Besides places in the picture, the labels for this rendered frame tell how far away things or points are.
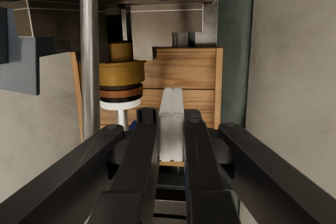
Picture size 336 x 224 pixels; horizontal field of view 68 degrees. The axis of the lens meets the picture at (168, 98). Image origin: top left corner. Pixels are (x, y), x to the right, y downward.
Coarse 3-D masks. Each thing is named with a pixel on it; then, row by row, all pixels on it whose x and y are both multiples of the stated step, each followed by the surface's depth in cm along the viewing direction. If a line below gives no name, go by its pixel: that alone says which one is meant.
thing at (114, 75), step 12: (108, 48) 37; (120, 48) 37; (132, 48) 38; (120, 60) 38; (132, 60) 38; (144, 60) 39; (108, 72) 37; (120, 72) 37; (132, 72) 38; (108, 84) 37; (120, 84) 37; (132, 84) 39; (108, 96) 38; (120, 96) 38; (132, 96) 39
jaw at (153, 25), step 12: (132, 12) 36; (144, 12) 36; (156, 12) 36; (168, 12) 36; (180, 12) 35; (192, 12) 35; (132, 24) 37; (144, 24) 36; (156, 24) 36; (168, 24) 36; (180, 24) 36; (192, 24) 36; (132, 36) 37; (144, 36) 37; (156, 36) 37; (168, 36) 36; (144, 48) 37; (156, 48) 41
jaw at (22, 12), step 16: (16, 0) 29; (32, 0) 27; (48, 0) 28; (16, 16) 29; (32, 16) 27; (48, 16) 29; (64, 16) 30; (32, 32) 28; (48, 32) 29; (64, 32) 30; (64, 48) 32
